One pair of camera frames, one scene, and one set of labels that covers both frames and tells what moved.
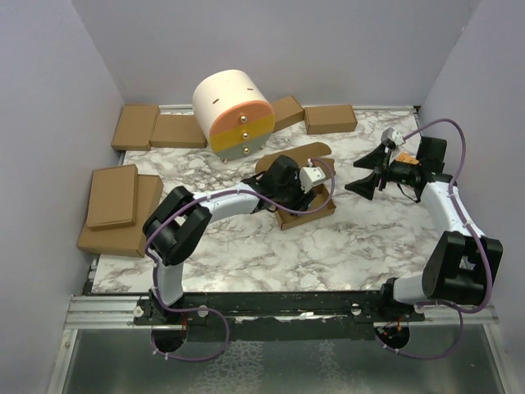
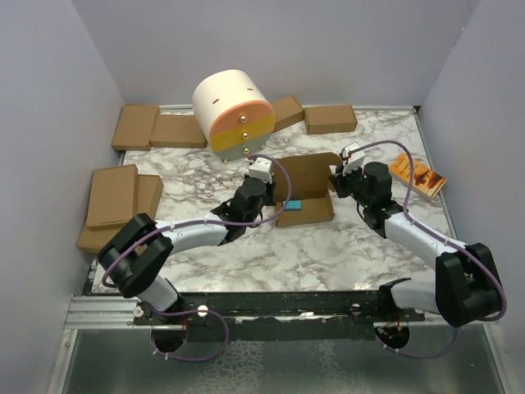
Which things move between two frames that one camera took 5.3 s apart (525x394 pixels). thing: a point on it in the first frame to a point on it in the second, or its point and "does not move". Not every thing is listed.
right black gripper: (376, 159) to (338, 180)
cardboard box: (128, 240) does not move
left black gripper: (303, 199) to (271, 189)
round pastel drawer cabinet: (235, 112) does not move
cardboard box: (287, 112) does not move
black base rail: (279, 316) does not move
